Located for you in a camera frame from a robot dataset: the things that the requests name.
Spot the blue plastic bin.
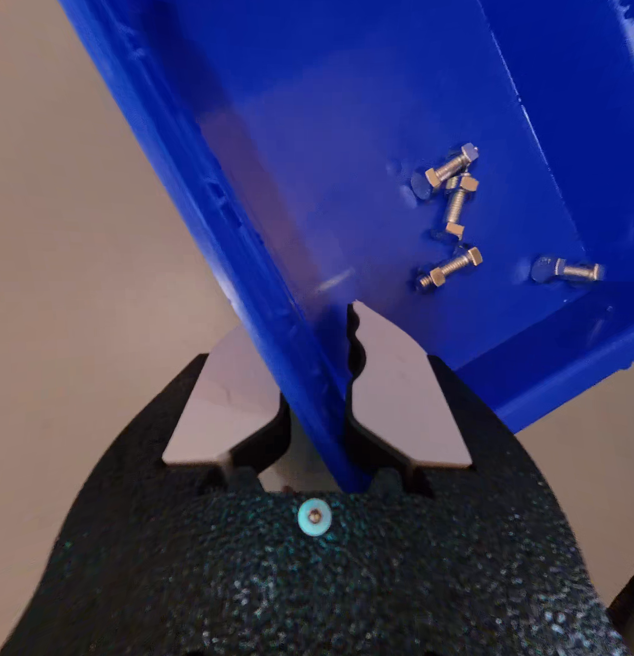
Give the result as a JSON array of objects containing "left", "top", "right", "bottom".
[{"left": 58, "top": 0, "right": 634, "bottom": 494}]

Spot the silver bolt with nut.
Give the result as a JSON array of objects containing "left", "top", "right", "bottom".
[
  {"left": 549, "top": 257, "right": 605, "bottom": 283},
  {"left": 424, "top": 143, "right": 479, "bottom": 188},
  {"left": 444, "top": 174, "right": 480, "bottom": 240},
  {"left": 418, "top": 246, "right": 483, "bottom": 291}
]

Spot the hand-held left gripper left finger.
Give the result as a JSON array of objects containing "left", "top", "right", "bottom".
[{"left": 162, "top": 324, "right": 291, "bottom": 480}]

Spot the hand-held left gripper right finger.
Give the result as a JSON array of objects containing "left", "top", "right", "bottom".
[{"left": 344, "top": 301, "right": 474, "bottom": 493}]

